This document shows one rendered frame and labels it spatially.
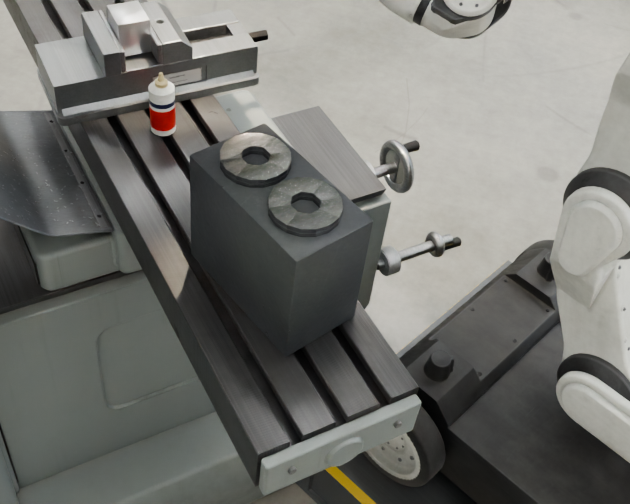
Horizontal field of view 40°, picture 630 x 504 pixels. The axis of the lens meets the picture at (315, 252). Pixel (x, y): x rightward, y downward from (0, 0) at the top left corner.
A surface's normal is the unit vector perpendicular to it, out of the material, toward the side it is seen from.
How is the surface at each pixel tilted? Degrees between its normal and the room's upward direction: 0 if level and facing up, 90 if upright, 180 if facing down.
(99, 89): 90
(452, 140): 0
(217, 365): 0
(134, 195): 0
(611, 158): 90
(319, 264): 90
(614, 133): 90
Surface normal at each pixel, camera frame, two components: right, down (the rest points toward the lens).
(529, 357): 0.09, -0.68
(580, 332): -0.70, 0.48
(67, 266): 0.47, 0.68
